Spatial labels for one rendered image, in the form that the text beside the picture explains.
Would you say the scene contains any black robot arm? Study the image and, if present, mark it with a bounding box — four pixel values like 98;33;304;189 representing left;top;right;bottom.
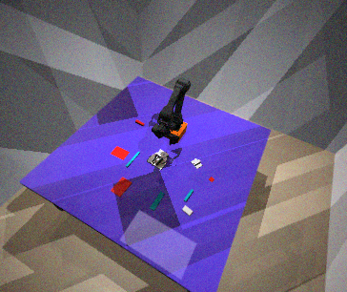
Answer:
154;78;191;138

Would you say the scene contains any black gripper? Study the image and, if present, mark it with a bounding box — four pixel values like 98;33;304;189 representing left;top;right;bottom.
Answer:
152;124;179;146

